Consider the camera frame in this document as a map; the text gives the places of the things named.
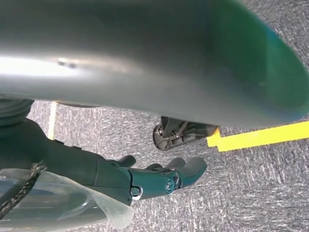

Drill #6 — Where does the black braided cable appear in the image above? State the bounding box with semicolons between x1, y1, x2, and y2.
0;161;47;221

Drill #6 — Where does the clear plastic film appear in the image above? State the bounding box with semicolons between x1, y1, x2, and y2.
0;168;134;231

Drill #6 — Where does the yellow floor tape square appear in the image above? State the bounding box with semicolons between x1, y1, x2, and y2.
207;121;309;153

